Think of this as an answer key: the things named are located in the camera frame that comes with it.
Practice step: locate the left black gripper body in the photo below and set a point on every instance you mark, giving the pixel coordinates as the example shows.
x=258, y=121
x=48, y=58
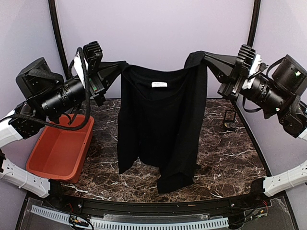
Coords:
x=95, y=86

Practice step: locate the white slotted cable duct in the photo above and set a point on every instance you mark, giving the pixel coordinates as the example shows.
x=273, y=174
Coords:
x=126, y=222

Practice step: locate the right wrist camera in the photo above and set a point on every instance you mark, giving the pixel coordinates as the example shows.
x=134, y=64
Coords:
x=252, y=65

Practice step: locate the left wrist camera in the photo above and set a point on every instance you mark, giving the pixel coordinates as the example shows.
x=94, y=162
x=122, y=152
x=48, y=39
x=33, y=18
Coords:
x=88, y=49

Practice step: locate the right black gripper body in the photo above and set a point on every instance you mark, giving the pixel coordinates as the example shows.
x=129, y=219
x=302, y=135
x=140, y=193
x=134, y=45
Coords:
x=231, y=87

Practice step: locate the black front rail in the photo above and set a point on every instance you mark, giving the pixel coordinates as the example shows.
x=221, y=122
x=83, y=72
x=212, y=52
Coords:
x=229, y=207

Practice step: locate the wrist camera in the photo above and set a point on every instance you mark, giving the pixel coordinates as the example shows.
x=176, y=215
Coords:
x=252, y=65
x=88, y=49

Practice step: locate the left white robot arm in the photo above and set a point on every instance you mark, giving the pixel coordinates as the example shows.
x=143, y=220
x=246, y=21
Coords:
x=48, y=96

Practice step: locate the left black frame post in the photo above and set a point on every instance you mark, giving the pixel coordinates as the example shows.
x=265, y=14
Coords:
x=57, y=35

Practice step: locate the right black frame post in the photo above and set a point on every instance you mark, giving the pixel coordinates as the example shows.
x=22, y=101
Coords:
x=254, y=23

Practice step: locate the orange plastic bin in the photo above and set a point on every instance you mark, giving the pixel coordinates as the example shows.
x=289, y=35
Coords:
x=60, y=154

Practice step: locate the black t-shirt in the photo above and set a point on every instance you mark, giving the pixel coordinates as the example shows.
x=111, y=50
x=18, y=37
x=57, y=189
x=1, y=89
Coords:
x=160, y=120

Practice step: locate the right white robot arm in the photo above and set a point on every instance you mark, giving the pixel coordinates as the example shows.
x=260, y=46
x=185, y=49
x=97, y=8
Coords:
x=275, y=89

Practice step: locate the black frame post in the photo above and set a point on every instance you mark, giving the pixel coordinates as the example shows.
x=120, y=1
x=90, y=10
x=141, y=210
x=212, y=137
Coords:
x=254, y=23
x=57, y=35

